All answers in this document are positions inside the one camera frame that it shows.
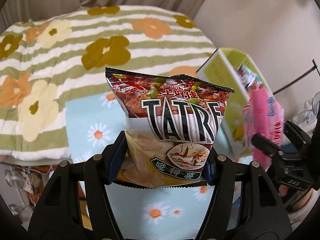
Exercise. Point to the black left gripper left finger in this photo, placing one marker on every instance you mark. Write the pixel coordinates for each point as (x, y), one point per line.
(75, 204)

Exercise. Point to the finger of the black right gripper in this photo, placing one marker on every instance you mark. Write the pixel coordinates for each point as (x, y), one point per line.
(267, 147)

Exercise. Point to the pink snack bag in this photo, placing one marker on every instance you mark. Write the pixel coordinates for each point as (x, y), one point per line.
(265, 116)

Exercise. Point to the white red snack bag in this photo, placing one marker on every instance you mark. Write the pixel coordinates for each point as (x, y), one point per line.
(249, 79)

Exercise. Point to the Tatre chips bag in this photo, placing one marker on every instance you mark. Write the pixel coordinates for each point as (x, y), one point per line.
(171, 125)

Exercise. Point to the right hand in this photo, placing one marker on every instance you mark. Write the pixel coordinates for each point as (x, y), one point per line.
(293, 199)

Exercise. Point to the light blue daisy cloth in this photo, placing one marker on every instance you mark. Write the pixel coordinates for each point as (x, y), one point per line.
(164, 213)

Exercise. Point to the black tripod stand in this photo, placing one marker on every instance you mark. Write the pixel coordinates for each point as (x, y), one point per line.
(312, 69)

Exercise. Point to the striped flower blanket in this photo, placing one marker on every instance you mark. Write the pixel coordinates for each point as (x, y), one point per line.
(46, 63)

